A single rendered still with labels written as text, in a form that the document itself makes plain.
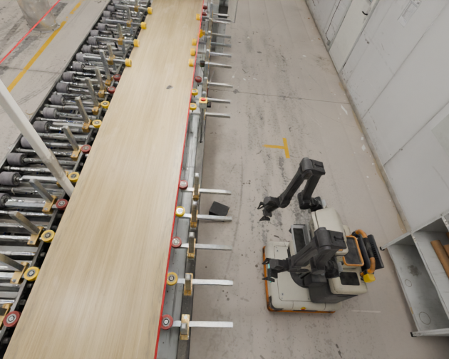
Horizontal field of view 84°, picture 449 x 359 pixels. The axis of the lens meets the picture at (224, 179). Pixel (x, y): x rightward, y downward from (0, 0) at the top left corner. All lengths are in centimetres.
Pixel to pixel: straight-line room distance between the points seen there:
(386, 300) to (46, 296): 303
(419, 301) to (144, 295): 268
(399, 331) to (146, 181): 281
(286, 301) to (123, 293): 141
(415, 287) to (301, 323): 128
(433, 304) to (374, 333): 69
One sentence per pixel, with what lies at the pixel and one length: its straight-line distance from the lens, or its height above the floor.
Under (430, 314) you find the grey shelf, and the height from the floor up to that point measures 14.
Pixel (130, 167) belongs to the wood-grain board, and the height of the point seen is 90.
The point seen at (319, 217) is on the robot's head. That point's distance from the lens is 167.
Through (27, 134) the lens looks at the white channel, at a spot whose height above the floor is 152.
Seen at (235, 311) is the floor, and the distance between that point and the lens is 271.
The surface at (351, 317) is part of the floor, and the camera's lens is 310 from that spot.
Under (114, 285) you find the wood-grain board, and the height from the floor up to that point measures 90.
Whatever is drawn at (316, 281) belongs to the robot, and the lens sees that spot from 217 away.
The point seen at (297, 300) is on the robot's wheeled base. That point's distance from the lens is 259.
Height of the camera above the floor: 265
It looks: 54 degrees down
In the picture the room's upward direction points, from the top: 11 degrees clockwise
